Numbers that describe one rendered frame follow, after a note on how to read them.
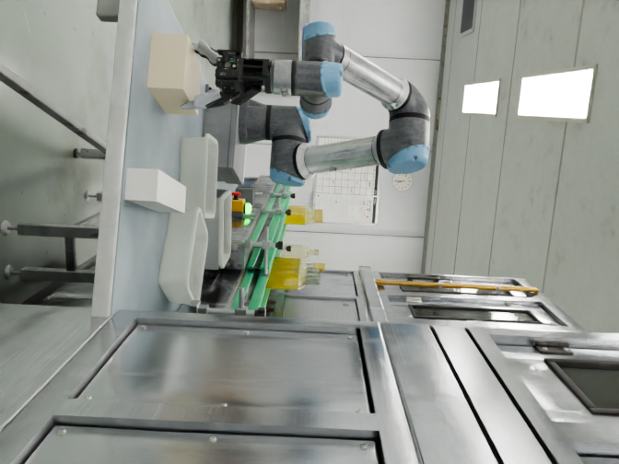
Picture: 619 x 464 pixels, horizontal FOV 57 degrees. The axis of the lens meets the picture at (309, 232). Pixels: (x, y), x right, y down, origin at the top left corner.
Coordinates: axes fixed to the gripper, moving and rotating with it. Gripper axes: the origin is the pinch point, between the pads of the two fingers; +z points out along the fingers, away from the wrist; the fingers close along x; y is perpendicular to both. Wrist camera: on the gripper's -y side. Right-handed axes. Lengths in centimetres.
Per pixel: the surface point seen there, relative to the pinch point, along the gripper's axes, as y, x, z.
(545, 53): -269, -142, -192
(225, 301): -41, 49, -7
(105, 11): 14.2, -7.0, 12.9
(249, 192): -129, -1, -1
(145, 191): 15.5, 29.3, 1.2
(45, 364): 35, 60, 8
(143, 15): 14.6, -6.4, 5.2
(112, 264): 17.4, 43.5, 5.5
